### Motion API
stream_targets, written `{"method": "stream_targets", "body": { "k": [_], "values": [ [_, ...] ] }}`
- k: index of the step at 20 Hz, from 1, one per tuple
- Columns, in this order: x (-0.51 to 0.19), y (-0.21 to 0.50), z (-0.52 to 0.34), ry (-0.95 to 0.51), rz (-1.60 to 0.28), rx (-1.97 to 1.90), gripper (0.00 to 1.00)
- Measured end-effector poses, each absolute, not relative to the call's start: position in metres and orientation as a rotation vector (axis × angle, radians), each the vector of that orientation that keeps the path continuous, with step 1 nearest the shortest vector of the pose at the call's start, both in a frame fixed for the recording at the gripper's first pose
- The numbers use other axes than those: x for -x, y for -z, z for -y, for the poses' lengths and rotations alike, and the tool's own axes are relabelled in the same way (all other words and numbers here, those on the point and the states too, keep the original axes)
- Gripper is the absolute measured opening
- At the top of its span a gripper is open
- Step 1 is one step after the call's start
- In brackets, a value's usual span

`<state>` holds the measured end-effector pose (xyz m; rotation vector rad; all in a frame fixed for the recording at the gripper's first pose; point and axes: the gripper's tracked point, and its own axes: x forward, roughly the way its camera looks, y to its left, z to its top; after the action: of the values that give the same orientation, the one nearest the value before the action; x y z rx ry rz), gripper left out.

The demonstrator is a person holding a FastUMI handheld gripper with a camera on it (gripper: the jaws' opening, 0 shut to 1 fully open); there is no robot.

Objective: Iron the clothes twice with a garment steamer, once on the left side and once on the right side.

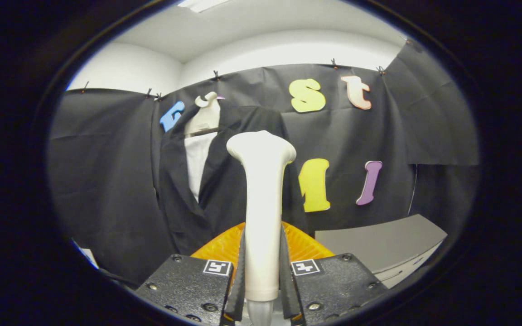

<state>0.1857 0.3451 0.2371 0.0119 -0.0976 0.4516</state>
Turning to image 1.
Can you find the black backdrop cloth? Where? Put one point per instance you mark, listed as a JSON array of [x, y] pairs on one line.
[[107, 181]]

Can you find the white plastic hanger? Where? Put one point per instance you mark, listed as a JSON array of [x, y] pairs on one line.
[[205, 117]]

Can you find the black suit jacket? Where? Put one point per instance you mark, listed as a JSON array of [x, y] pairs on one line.
[[224, 199]]

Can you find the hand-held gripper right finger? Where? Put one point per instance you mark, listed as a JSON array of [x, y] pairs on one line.
[[286, 290]]

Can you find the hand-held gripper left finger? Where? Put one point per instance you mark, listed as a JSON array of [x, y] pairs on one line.
[[241, 290]]

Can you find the grey cabinet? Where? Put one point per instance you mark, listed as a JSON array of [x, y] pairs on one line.
[[379, 244]]

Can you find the white shirt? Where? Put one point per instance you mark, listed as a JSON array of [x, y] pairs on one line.
[[196, 167]]

